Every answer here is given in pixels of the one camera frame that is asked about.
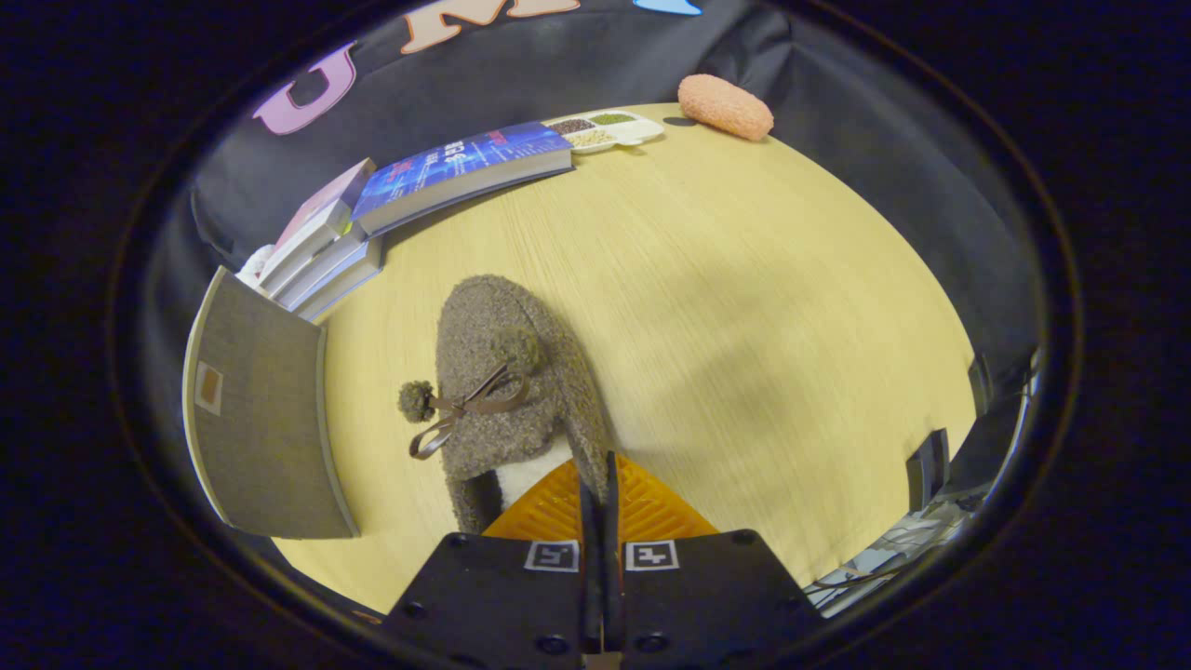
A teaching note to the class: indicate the white divided grain tray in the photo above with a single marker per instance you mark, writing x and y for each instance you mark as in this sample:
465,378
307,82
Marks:
605,130

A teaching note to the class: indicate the pink cover book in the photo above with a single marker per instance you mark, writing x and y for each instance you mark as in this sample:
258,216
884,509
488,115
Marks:
321,214

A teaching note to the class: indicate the blue cover book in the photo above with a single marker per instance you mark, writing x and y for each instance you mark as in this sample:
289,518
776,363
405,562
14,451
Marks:
456,163

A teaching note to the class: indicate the black backdrop cloth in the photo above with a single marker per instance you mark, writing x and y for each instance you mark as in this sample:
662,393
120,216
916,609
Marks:
558,65

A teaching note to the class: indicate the beige fabric storage box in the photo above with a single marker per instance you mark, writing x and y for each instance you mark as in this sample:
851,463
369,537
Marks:
270,419

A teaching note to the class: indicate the peach textured sponge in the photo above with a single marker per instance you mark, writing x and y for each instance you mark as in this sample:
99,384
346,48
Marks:
726,107

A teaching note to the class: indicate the pale paperback book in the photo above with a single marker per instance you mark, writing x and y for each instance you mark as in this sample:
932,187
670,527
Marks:
346,284
321,270

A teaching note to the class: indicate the black rectangular object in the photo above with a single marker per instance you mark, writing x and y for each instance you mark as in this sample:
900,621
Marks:
980,383
929,470

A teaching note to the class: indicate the brown fuzzy shoe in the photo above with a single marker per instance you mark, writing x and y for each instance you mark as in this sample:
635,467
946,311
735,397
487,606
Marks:
484,316

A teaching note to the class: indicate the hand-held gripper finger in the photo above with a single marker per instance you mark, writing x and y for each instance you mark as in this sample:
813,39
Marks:
589,530
611,530

